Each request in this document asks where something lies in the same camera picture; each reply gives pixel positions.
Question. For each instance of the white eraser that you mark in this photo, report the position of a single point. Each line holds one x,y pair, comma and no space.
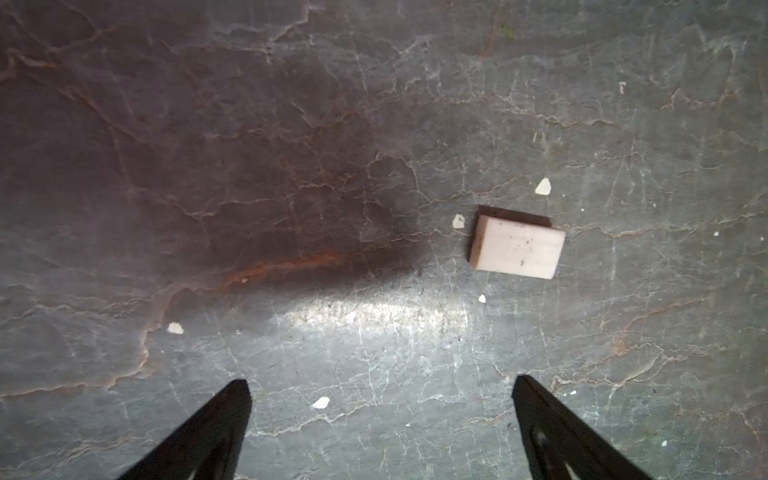
515,243

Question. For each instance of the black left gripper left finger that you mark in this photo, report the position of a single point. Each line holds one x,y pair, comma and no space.
207,445

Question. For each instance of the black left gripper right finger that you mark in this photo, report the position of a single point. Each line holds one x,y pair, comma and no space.
559,445

